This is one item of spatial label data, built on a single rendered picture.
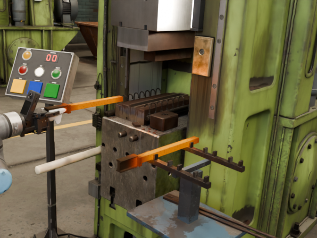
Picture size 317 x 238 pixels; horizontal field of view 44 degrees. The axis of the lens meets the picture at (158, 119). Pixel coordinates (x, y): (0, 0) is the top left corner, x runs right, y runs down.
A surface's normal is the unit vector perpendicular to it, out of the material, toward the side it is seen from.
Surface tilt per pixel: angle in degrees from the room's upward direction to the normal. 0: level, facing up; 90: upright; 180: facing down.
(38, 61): 60
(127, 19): 90
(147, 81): 90
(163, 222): 0
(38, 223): 0
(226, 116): 90
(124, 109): 90
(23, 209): 0
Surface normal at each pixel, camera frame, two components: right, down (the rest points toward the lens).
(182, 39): 0.76, 0.24
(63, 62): -0.20, -0.25
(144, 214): 0.06, -0.95
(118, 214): -0.65, 0.18
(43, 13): 0.58, 0.08
